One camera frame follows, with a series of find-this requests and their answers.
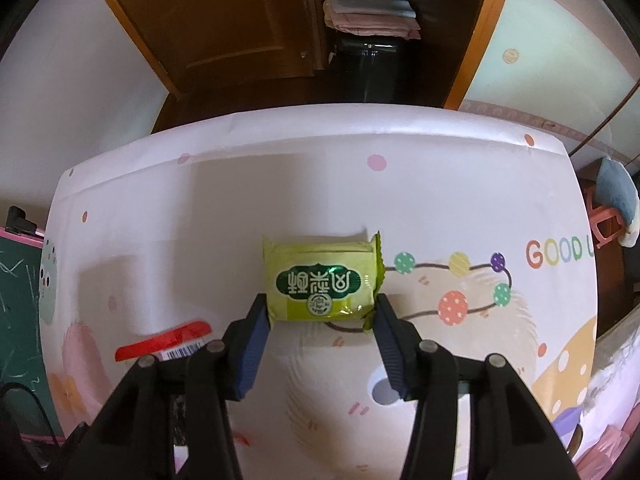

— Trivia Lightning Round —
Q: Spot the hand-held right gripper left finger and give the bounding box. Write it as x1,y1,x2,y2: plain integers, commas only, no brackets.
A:
65,292,273,480

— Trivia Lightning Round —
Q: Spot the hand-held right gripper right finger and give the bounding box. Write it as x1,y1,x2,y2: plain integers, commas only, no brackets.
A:
372,292,568,480

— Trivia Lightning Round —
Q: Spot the green snack packet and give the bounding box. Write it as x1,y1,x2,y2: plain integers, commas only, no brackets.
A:
262,230,386,333

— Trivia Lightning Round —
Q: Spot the red topped barcode packet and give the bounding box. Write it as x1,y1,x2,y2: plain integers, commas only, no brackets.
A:
114,319,213,363

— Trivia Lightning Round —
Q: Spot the pink blanket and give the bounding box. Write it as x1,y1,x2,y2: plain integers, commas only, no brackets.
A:
575,405,640,480

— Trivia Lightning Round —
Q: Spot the pink plastic stool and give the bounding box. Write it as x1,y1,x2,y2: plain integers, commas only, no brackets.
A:
585,187,628,248

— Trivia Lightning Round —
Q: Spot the black easel clamp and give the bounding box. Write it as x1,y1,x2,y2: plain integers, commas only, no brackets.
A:
6,205,40,235

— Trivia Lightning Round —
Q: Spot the white plush toy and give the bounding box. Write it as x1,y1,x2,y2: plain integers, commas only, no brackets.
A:
617,220,640,248

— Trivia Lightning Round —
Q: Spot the blue cushion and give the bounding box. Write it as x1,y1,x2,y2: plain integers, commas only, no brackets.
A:
595,156,640,226

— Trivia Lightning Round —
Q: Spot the black round appliance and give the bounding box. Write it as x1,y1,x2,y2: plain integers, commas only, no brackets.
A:
327,32,426,106

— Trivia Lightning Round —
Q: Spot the brown wooden door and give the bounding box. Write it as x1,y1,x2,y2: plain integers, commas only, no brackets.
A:
82,0,326,101

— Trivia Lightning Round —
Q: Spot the floral sliding wardrobe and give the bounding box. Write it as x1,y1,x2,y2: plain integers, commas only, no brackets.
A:
457,0,640,171

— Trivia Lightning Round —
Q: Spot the stack of folded cloths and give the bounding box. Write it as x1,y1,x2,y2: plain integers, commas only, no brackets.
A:
322,0,423,41

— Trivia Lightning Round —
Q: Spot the wooden shelf unit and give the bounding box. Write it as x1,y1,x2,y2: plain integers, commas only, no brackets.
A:
310,0,518,111

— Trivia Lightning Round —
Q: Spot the black cable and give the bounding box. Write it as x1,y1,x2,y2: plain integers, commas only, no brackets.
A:
0,382,63,443

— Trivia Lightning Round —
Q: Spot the green chalkboard with pink frame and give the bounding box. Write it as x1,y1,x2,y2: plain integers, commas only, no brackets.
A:
0,227,68,448

